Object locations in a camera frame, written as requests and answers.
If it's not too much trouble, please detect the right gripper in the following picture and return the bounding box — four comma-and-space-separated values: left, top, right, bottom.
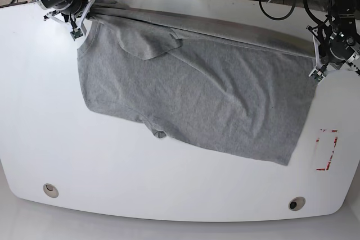
42, 0, 95, 34

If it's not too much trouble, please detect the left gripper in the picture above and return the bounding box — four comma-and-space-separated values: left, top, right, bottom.
307, 26, 359, 77

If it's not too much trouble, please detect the grey t-shirt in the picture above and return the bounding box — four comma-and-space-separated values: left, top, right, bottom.
78, 0, 317, 165

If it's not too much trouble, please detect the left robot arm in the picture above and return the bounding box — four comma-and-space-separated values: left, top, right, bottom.
303, 0, 359, 81

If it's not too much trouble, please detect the red tape rectangle marking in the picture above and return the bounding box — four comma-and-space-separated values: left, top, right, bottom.
312, 129, 339, 171

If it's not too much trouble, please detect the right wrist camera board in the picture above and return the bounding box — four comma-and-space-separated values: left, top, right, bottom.
70, 28, 83, 40

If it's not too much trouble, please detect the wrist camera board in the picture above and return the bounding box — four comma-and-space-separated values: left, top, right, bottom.
309, 69, 325, 83
70, 28, 83, 40

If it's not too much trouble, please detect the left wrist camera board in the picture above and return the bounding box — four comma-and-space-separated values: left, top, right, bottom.
309, 69, 325, 83

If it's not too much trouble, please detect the right table cable grommet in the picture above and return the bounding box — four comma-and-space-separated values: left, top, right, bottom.
289, 197, 306, 211

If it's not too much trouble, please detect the table cable grommet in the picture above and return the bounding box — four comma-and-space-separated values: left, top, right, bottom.
43, 183, 59, 198
289, 197, 306, 211

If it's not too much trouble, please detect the left table cable grommet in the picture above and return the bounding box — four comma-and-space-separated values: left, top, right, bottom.
43, 183, 59, 198

